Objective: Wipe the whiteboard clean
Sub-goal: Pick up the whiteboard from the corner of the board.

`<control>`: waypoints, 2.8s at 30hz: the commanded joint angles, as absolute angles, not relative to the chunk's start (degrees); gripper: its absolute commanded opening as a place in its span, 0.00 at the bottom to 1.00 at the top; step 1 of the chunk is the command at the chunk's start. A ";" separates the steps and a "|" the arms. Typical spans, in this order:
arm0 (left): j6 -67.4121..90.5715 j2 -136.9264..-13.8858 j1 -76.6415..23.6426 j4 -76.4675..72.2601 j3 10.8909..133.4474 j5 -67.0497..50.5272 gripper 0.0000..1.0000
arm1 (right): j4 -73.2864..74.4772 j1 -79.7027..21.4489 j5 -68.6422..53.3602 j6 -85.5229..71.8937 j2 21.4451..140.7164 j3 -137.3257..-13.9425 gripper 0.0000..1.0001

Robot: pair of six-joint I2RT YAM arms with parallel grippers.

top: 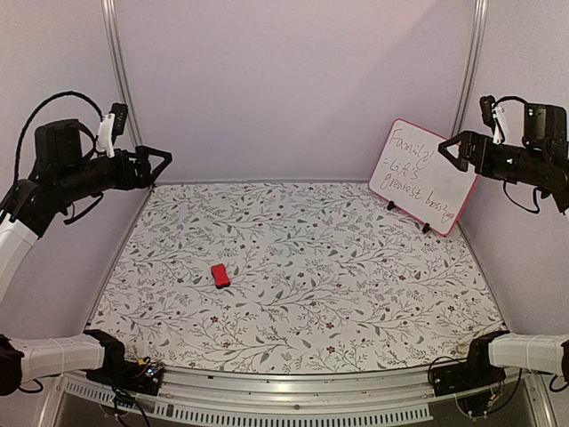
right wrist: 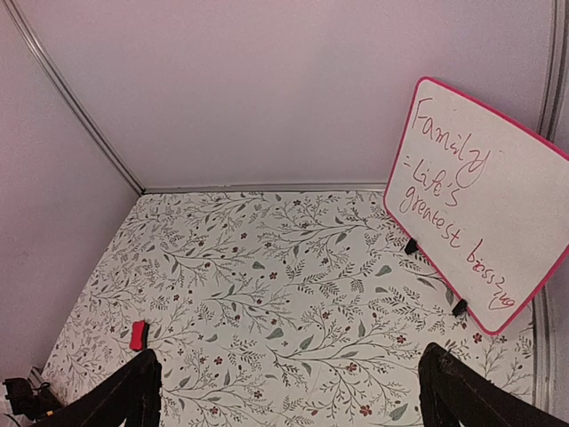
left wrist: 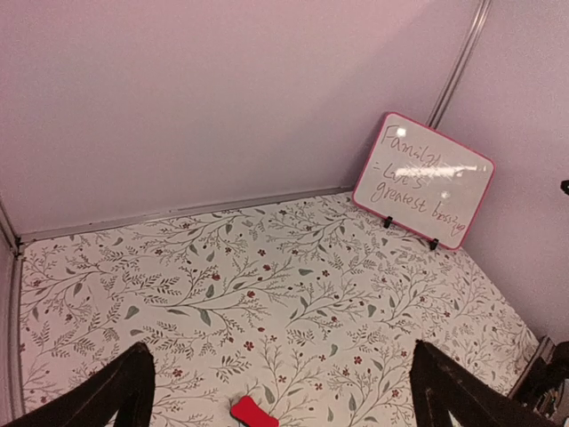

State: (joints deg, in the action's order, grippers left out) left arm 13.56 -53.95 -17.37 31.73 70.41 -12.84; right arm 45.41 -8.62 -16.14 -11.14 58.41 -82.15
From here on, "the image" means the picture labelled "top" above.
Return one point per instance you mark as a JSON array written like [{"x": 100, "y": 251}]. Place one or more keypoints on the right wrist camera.
[{"x": 493, "y": 116}]

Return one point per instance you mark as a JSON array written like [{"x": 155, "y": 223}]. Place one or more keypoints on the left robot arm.
[{"x": 64, "y": 175}]

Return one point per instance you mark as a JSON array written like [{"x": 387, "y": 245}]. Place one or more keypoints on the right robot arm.
[{"x": 541, "y": 161}]

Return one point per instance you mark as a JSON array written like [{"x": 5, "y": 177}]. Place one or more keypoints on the pink framed whiteboard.
[{"x": 418, "y": 180}]

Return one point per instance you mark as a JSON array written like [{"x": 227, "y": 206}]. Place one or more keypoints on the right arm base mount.
[{"x": 463, "y": 376}]

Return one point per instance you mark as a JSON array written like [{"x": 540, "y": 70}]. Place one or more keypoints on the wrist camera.
[
  {"x": 111, "y": 126},
  {"x": 493, "y": 116}
]

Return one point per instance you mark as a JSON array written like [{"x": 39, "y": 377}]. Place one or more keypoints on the right aluminium frame post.
[{"x": 476, "y": 42}]

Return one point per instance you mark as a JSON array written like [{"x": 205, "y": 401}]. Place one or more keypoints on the aluminium frame post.
[
  {"x": 119, "y": 67},
  {"x": 476, "y": 42}
]

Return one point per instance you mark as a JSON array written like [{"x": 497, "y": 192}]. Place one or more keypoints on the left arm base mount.
[{"x": 143, "y": 376}]

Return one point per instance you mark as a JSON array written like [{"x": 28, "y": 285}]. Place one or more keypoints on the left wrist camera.
[{"x": 111, "y": 126}]

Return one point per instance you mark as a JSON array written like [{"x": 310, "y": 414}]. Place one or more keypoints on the front aluminium rail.
[{"x": 401, "y": 397}]

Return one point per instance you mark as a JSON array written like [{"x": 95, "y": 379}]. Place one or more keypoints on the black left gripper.
[{"x": 127, "y": 179}]

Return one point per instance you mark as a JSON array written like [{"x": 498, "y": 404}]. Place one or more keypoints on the floral patterned table mat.
[{"x": 323, "y": 279}]

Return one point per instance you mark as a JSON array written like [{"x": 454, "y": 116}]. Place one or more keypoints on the left aluminium frame post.
[{"x": 119, "y": 67}]

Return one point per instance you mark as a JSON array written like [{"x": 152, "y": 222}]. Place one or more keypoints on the red whiteboard eraser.
[{"x": 220, "y": 276}]

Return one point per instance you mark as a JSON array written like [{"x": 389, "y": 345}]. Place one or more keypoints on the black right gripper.
[{"x": 471, "y": 139}]

